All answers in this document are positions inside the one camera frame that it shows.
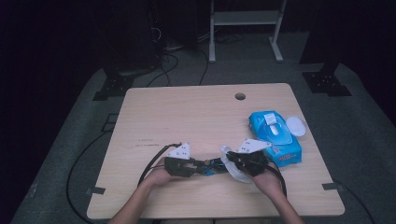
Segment person's right hand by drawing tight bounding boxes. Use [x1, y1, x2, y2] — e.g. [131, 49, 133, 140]
[248, 162, 283, 201]

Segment bundle of black cables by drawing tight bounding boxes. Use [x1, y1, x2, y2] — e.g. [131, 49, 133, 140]
[145, 26, 210, 88]

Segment black floor tape outline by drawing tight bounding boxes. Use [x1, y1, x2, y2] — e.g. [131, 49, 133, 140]
[101, 113, 120, 133]

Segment black stand base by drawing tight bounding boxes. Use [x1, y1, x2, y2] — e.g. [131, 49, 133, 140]
[92, 73, 135, 102]
[302, 62, 353, 97]

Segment right hand-held gripper cable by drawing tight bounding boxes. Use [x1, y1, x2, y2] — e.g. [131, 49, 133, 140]
[263, 162, 288, 198]

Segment black tape strip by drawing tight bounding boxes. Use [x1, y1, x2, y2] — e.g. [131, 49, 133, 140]
[86, 186, 106, 196]
[321, 182, 344, 191]

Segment blue toy car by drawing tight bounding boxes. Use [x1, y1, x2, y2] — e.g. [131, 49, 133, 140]
[194, 157, 229, 177]

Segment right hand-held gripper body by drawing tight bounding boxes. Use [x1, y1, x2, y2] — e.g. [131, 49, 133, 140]
[236, 138, 273, 177]

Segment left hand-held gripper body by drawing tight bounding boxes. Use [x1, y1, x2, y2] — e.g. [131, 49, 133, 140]
[163, 142, 198, 178]

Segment long black floor cable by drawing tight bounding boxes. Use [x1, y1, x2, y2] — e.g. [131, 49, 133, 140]
[65, 130, 108, 224]
[332, 178, 377, 224]

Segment blue wet wipes pack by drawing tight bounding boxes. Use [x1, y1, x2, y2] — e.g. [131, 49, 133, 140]
[247, 110, 308, 168]

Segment left hand-held gripper cable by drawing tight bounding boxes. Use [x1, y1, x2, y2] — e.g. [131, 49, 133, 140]
[137, 142, 183, 188]

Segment white metal table frame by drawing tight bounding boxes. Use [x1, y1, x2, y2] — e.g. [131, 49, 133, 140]
[208, 0, 288, 64]

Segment person's left hand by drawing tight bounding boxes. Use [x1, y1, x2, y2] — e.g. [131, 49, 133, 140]
[141, 158, 181, 189]

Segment hand-held gripper cable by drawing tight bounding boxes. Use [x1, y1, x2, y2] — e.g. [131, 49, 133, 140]
[137, 142, 183, 188]
[263, 162, 288, 198]

